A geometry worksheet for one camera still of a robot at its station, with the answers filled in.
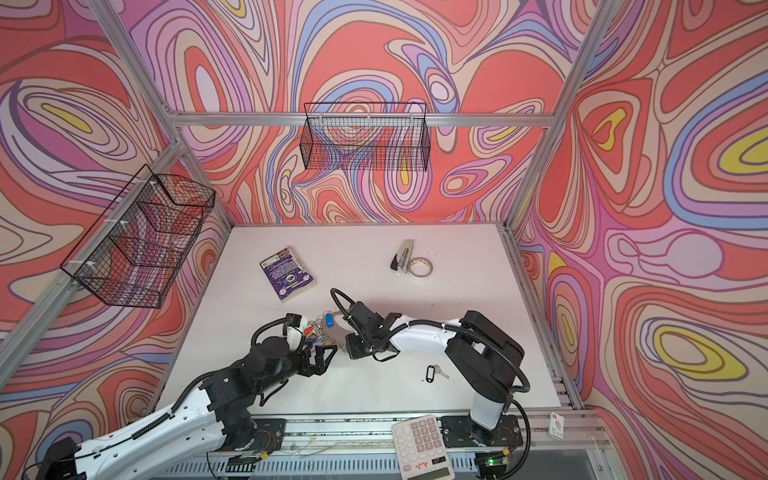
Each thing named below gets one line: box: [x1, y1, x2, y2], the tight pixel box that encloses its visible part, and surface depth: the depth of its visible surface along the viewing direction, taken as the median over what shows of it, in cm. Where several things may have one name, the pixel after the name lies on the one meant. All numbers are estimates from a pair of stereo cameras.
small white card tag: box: [548, 411, 565, 441], surface depth 75 cm
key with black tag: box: [425, 364, 450, 383], surface depth 86 cm
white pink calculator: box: [391, 415, 455, 480], surface depth 71 cm
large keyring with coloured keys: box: [303, 310, 348, 353], surface depth 93 cm
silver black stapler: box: [390, 238, 415, 274], surface depth 108 cm
